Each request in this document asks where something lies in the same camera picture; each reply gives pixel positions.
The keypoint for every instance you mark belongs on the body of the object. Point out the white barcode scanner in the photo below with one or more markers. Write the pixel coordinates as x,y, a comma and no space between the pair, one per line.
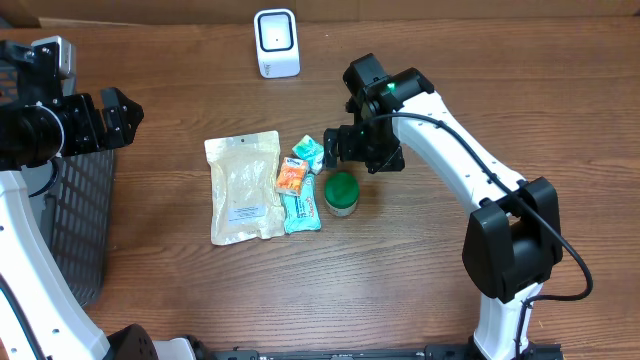
277,44

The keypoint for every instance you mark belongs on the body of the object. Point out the orange Kleenex tissue pack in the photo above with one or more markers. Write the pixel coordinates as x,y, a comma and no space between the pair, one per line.
291,176

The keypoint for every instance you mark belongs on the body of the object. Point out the cardboard back wall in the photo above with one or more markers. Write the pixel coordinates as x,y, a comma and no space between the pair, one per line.
31,13

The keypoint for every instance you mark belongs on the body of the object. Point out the green lid jar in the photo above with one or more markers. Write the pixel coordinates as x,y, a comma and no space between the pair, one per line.
341,193

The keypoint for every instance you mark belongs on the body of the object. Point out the beige foil pouch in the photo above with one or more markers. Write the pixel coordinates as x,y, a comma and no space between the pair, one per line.
243,172

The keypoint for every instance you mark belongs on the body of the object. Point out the grey plastic basket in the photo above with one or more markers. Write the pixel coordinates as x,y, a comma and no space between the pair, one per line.
71,202

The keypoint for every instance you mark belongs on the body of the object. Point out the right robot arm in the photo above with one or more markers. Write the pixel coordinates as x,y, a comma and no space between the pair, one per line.
511,243

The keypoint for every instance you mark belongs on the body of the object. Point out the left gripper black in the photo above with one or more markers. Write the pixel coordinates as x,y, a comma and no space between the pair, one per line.
94,136

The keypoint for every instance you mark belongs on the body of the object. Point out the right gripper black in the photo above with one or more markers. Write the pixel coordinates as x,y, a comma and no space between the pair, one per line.
393,159

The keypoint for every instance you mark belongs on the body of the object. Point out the teal white tissue pack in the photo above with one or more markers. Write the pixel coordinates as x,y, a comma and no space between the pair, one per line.
311,151

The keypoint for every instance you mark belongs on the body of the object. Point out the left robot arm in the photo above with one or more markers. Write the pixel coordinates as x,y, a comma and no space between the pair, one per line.
40,317

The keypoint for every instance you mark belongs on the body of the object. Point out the teal wet wipes pack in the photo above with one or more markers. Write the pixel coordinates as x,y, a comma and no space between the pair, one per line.
301,212

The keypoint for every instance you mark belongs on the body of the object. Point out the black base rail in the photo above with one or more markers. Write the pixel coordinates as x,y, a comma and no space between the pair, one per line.
340,354

